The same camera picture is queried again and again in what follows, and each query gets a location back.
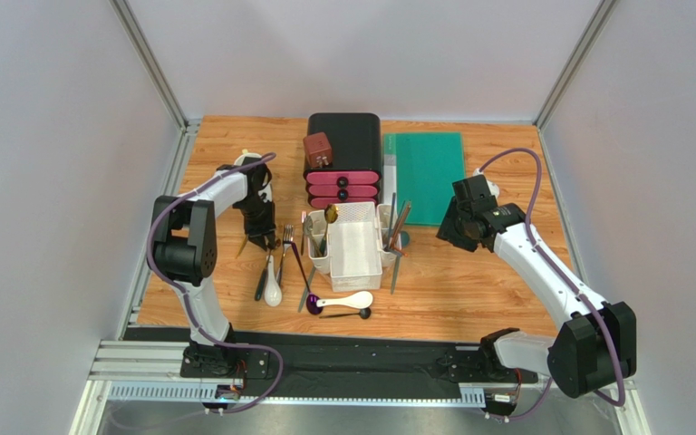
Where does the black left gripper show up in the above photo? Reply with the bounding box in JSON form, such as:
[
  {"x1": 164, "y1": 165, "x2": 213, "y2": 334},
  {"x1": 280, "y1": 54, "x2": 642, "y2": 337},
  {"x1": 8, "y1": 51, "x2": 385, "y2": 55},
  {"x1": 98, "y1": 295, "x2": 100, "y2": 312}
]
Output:
[{"x1": 237, "y1": 197, "x2": 277, "y2": 250}]

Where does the gold handled knife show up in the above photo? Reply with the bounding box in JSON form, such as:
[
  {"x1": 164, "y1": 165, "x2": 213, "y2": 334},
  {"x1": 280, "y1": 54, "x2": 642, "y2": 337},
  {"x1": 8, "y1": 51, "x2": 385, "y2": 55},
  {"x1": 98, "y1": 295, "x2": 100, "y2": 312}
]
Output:
[{"x1": 235, "y1": 235, "x2": 249, "y2": 258}]

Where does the large silver fork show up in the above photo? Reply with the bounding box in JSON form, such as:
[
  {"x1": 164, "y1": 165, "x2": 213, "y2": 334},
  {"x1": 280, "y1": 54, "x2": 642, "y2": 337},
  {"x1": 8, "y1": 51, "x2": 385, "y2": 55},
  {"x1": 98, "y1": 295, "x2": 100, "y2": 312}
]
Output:
[{"x1": 276, "y1": 224, "x2": 295, "y2": 287}]

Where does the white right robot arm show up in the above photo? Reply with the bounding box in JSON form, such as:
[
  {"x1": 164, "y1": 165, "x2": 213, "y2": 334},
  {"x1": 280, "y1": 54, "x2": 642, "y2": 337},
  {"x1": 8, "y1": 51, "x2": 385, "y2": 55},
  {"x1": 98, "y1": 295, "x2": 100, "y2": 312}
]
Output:
[{"x1": 437, "y1": 175, "x2": 637, "y2": 398}]

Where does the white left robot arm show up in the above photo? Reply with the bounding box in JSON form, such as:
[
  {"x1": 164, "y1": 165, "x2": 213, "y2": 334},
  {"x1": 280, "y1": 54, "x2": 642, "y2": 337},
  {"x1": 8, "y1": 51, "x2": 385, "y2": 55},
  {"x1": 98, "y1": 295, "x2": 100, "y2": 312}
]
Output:
[{"x1": 146, "y1": 153, "x2": 276, "y2": 367}]

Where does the small silver fork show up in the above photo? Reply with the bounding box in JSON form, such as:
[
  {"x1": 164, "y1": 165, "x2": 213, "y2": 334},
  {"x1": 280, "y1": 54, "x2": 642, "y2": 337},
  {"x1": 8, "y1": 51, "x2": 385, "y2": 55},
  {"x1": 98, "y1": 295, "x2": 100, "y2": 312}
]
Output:
[{"x1": 298, "y1": 210, "x2": 308, "y2": 255}]

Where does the white ceramic spoon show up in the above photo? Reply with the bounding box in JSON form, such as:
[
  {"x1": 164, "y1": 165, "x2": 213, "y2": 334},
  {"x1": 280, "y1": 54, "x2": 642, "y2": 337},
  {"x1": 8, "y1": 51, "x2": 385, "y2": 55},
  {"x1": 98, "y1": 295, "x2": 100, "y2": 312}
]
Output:
[
  {"x1": 263, "y1": 251, "x2": 283, "y2": 307},
  {"x1": 314, "y1": 291, "x2": 373, "y2": 309}
]

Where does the teal cutting mat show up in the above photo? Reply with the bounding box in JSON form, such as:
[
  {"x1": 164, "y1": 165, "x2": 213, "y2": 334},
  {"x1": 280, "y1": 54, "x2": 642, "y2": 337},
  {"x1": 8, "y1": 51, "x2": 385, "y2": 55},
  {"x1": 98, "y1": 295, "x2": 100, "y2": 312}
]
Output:
[{"x1": 382, "y1": 131, "x2": 465, "y2": 227}]

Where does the gold spoon in caddy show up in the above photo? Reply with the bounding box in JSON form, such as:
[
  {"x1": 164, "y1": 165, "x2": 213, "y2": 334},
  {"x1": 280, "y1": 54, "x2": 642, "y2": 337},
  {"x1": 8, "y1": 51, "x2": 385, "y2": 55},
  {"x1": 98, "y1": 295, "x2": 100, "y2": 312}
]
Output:
[{"x1": 320, "y1": 204, "x2": 338, "y2": 254}]

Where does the teal plastic spoon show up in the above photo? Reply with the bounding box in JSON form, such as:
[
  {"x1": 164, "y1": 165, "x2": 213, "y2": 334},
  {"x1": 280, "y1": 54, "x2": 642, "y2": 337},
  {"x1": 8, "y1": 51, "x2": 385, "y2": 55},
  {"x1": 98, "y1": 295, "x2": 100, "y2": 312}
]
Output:
[{"x1": 391, "y1": 230, "x2": 410, "y2": 295}]

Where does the teal plastic knife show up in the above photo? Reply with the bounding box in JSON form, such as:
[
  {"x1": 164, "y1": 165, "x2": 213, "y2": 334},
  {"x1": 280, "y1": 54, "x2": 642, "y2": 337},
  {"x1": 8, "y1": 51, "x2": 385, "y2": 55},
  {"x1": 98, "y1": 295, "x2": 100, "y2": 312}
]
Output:
[{"x1": 297, "y1": 266, "x2": 316, "y2": 313}]

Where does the purple metal spoon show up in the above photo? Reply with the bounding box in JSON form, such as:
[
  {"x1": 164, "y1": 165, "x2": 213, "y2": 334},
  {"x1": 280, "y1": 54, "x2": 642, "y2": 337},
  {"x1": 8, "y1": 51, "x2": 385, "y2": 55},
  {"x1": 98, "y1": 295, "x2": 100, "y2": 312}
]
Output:
[{"x1": 288, "y1": 242, "x2": 323, "y2": 315}]

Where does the yellow-green mug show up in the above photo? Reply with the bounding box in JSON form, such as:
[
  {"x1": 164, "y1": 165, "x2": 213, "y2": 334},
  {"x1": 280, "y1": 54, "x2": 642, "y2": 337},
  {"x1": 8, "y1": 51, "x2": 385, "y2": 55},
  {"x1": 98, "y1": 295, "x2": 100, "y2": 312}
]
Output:
[{"x1": 233, "y1": 150, "x2": 262, "y2": 167}]

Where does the brown relay block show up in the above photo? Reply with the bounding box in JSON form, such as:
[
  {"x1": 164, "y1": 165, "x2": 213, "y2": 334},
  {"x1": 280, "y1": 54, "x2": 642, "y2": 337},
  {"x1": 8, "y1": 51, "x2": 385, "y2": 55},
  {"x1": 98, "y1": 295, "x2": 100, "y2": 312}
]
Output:
[{"x1": 303, "y1": 132, "x2": 334, "y2": 169}]

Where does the white perforated utensil caddy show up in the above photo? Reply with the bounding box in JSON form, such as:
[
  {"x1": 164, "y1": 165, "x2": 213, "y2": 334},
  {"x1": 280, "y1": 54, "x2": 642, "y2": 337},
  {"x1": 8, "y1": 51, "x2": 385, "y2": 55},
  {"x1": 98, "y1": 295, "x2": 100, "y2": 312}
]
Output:
[{"x1": 306, "y1": 202, "x2": 397, "y2": 293}]

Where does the black and pink drawer box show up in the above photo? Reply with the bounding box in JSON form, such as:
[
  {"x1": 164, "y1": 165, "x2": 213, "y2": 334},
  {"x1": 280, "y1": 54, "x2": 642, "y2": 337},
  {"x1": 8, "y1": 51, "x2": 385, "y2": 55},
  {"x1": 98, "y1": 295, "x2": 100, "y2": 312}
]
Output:
[{"x1": 303, "y1": 112, "x2": 383, "y2": 208}]

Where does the black small spoon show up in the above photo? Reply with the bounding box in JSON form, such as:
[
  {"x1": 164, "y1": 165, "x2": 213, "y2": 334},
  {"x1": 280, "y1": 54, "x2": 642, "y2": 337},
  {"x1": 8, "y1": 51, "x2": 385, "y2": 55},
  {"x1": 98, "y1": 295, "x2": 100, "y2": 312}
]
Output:
[{"x1": 320, "y1": 307, "x2": 372, "y2": 320}]

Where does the black mounting rail base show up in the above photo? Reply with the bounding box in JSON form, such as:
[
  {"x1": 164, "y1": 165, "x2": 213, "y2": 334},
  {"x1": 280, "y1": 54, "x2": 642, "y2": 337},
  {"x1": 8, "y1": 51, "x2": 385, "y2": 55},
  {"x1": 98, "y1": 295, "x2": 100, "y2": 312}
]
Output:
[{"x1": 179, "y1": 331, "x2": 538, "y2": 400}]

